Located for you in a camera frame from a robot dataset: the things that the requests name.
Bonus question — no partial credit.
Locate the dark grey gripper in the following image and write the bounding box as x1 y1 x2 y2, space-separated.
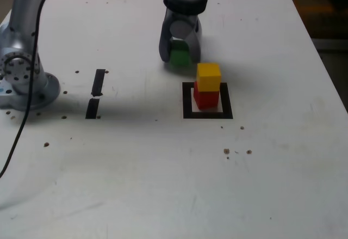
159 7 203 64

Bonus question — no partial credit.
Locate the green cube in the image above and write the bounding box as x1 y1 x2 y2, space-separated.
170 39 191 67

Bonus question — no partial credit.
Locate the yellow cube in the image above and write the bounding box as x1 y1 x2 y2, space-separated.
196 63 221 91

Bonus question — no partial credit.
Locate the red cube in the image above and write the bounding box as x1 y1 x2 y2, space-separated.
192 82 220 111

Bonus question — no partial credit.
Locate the black tape square outline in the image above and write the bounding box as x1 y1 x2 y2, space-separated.
182 82 234 120

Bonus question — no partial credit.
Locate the black tape strip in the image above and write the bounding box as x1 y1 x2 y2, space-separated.
85 69 106 120

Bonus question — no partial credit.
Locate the long black cable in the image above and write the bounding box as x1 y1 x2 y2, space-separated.
0 0 67 179

